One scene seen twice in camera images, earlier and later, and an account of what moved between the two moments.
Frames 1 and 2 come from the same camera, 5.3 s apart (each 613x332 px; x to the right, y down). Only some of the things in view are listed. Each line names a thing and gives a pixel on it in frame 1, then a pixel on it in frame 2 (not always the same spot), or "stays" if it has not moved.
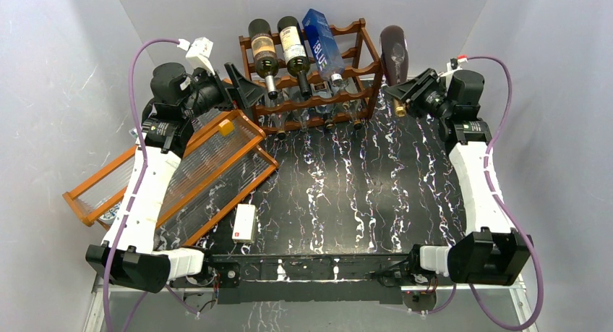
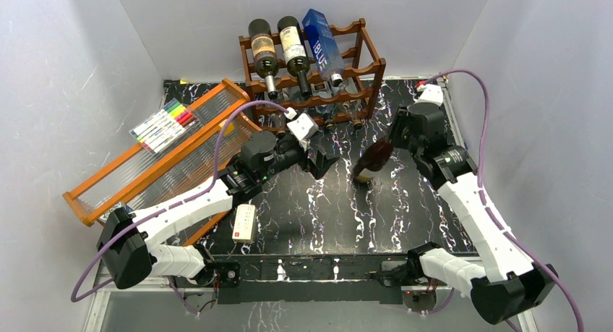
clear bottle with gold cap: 277,119 stays
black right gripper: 408,89 -> 400,118
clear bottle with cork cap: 353,108 stays
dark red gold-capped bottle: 395,61 -> 375,158
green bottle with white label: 295,50 stays
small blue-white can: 108,217 stays
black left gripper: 246,93 -> 322,162
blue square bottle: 323,47 stays
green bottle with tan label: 264,53 stays
